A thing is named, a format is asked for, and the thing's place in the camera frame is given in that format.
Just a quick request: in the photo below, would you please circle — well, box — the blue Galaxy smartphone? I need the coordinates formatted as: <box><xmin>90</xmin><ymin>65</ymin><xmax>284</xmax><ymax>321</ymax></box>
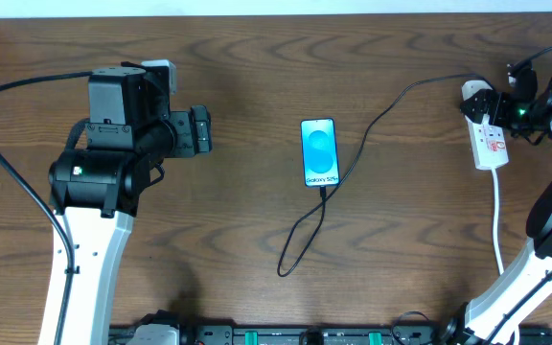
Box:
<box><xmin>300</xmin><ymin>118</ymin><xmax>340</xmax><ymax>188</ymax></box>

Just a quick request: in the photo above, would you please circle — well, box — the black USB charging cable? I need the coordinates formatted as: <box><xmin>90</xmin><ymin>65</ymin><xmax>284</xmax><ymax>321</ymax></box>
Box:
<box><xmin>276</xmin><ymin>73</ymin><xmax>495</xmax><ymax>279</ymax></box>

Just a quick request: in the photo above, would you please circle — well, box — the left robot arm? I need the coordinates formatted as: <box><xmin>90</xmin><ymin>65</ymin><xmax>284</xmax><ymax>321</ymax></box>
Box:
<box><xmin>38</xmin><ymin>59</ymin><xmax>213</xmax><ymax>344</ymax></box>

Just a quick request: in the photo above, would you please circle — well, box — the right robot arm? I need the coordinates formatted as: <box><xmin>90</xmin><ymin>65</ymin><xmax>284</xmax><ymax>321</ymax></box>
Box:
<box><xmin>436</xmin><ymin>58</ymin><xmax>552</xmax><ymax>344</ymax></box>

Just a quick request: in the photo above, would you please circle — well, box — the white power strip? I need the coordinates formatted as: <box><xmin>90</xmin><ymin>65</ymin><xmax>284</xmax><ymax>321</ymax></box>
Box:
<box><xmin>460</xmin><ymin>80</ymin><xmax>510</xmax><ymax>172</ymax></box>

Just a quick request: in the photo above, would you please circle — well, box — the white power strip cord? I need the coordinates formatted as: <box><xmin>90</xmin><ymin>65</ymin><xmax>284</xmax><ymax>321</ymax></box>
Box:
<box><xmin>490</xmin><ymin>168</ymin><xmax>521</xmax><ymax>345</ymax></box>

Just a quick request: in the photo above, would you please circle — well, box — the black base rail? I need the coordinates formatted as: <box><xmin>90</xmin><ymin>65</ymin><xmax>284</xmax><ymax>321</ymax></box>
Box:
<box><xmin>107</xmin><ymin>325</ymin><xmax>436</xmax><ymax>345</ymax></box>

